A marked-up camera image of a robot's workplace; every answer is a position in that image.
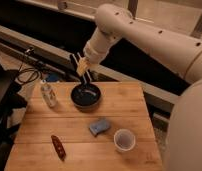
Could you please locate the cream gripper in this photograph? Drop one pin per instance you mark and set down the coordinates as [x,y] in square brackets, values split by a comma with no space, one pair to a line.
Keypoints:
[81,68]

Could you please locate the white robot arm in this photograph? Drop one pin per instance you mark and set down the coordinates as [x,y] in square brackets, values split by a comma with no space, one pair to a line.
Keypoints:
[179,53]

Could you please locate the dark blue ceramic bowl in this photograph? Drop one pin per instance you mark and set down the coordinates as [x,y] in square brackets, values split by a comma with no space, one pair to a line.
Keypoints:
[85,95]

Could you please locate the black equipment on left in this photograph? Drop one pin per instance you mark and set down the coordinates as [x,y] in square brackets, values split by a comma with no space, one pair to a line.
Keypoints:
[9,98]

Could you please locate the red-brown pocket knife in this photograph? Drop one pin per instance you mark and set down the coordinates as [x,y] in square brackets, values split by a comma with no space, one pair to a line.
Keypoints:
[58,147]

